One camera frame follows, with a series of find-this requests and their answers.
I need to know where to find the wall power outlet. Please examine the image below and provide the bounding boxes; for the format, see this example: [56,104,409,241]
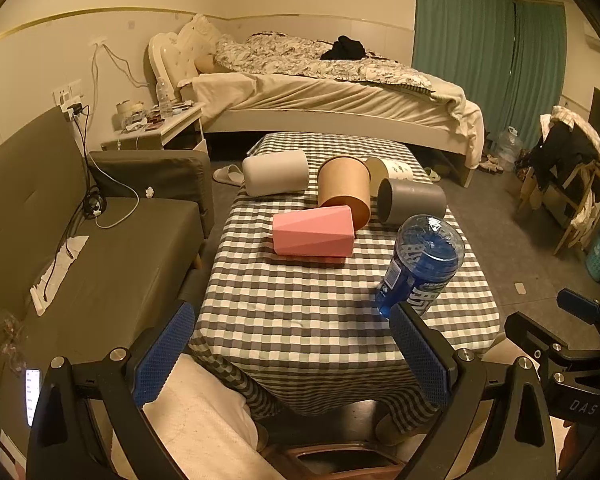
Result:
[53,79,84,109]

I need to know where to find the white wall cable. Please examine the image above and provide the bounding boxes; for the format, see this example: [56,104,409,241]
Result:
[92,41,152,90]

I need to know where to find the white tufted headboard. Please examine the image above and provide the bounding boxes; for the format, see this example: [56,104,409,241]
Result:
[147,13,222,102]

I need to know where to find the white nightstand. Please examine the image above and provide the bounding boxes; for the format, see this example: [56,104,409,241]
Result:
[100,102,209,155]

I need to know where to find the clear water bottle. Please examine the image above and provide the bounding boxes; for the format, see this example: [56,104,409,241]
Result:
[155,77,174,114]

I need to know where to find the large clear water jug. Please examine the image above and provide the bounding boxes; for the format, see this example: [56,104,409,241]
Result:
[494,127,524,172]

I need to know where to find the bed with beige sheet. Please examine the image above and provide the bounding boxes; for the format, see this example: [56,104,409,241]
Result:
[177,67,487,188]

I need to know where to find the beige slipper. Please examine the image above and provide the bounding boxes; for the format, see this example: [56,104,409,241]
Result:
[213,164,244,185]

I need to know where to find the wooden chair with clothes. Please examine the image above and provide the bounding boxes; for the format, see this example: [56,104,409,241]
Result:
[516,105,600,257]

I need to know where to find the olive green sofa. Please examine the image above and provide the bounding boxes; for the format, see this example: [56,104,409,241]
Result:
[0,105,216,441]

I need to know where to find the grey cup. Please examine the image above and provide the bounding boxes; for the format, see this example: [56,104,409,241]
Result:
[377,178,448,225]

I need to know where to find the brown stool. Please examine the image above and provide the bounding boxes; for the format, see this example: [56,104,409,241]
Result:
[259,437,407,480]

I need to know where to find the white printed cup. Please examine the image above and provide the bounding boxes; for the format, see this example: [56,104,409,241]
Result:
[365,156,414,196]

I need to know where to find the white matte cup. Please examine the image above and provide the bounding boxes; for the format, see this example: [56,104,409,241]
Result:
[242,150,310,197]

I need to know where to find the white cloth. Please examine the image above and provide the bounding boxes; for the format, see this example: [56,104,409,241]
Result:
[111,354,263,480]

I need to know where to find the blue plastic bottle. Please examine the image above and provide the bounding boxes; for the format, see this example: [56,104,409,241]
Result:
[375,214,466,318]

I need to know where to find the black clothes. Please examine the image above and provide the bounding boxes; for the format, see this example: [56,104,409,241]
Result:
[322,35,367,61]

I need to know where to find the green curtain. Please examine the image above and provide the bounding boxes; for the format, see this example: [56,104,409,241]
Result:
[412,0,567,127]

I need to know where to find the pink faceted cup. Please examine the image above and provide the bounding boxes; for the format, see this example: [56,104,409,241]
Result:
[272,205,356,258]

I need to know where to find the brown paper cup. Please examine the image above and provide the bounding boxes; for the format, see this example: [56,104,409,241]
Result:
[317,156,372,231]

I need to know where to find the checkered tablecloth table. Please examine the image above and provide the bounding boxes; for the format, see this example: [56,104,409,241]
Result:
[187,132,506,433]

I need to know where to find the black cable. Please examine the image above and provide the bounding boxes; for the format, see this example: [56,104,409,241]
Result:
[72,110,106,218]

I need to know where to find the floral quilt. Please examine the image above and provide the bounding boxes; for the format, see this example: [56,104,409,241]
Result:
[214,31,437,95]

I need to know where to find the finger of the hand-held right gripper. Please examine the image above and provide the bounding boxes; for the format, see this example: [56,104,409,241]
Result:
[556,288,600,348]
[504,311,600,376]

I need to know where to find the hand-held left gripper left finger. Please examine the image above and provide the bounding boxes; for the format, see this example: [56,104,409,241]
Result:
[26,300,287,480]

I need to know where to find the lit smartphone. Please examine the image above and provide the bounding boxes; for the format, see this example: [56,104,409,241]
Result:
[24,368,42,427]

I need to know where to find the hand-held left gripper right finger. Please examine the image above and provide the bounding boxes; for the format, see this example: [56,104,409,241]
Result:
[390,302,557,480]

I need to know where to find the blue plastic basket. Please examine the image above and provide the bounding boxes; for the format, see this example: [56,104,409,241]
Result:
[584,236,600,282]

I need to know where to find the clear plastic wrap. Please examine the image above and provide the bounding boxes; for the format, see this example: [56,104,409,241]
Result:
[0,309,29,377]

